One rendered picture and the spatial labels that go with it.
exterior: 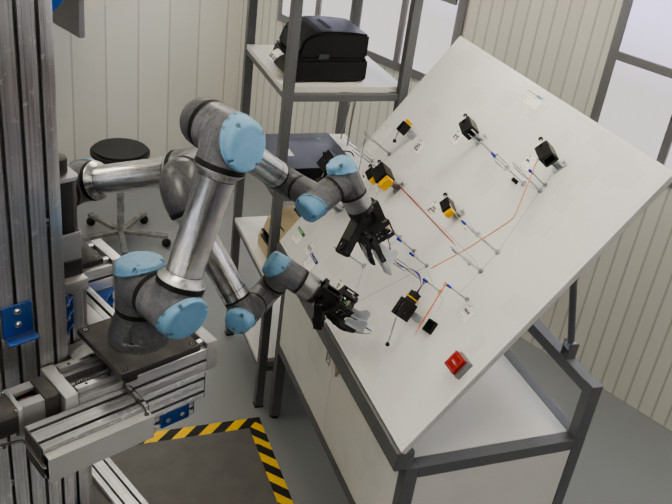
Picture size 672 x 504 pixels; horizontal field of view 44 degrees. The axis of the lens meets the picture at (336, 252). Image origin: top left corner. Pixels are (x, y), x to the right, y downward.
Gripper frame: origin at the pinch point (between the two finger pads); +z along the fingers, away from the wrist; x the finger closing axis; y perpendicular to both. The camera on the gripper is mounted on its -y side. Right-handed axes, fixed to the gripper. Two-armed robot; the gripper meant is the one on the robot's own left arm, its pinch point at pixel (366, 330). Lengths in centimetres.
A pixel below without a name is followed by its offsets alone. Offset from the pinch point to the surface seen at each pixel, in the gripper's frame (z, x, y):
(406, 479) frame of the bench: 30.1, -28.6, -11.1
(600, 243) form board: 28, 14, 61
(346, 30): -43, 115, 4
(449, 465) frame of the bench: 39.3, -21.2, -4.9
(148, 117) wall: -85, 252, -220
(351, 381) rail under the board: 10.9, -0.4, -22.5
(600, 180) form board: 24, 34, 65
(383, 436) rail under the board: 19.1, -21.0, -9.9
